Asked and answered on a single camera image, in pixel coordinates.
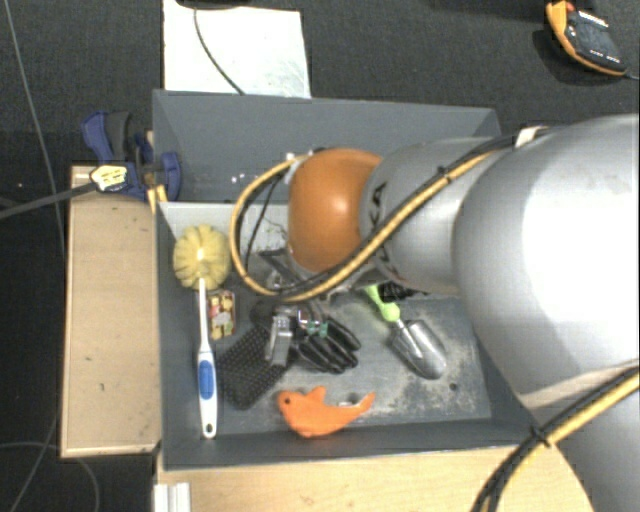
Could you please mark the orange toy fish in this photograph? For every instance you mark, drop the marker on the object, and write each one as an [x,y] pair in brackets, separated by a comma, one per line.
[315,412]

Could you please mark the pale wood board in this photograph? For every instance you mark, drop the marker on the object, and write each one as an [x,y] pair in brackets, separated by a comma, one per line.
[110,325]

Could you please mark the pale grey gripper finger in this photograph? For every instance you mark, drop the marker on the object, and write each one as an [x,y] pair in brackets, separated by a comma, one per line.
[280,342]
[303,320]

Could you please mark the grey metal bin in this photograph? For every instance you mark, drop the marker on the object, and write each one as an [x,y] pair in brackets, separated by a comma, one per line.
[430,400]

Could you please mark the small colourful candy packet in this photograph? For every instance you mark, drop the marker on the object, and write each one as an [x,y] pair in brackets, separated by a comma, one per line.
[221,315]

